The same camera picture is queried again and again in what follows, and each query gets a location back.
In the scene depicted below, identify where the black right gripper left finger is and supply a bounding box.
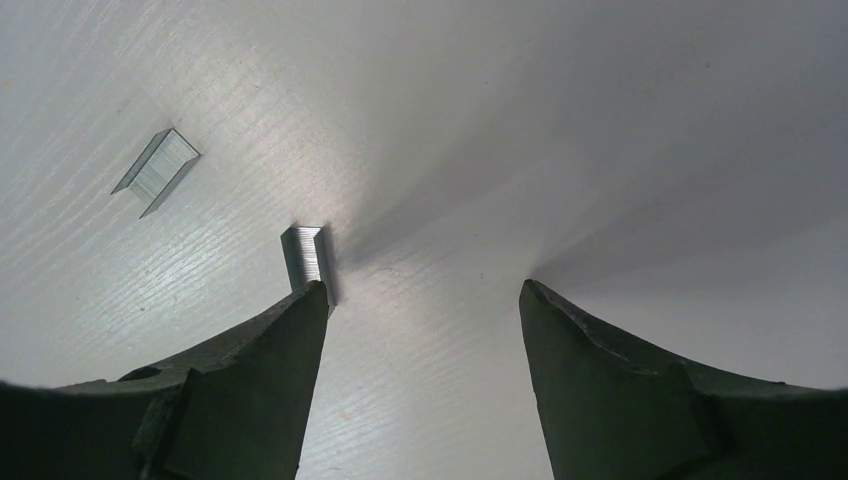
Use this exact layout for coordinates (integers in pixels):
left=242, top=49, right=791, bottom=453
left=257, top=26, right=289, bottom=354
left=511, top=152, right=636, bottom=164
left=1, top=281, right=329, bottom=479

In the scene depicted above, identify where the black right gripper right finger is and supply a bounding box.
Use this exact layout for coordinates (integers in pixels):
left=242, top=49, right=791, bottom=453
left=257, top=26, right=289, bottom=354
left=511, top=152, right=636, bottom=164
left=519, top=279, right=847, bottom=479

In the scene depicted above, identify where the silver staple strip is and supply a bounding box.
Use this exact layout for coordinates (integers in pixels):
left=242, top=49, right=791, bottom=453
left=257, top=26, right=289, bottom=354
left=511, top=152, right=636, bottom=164
left=110, top=128, right=201, bottom=218
left=280, top=224, right=338, bottom=315

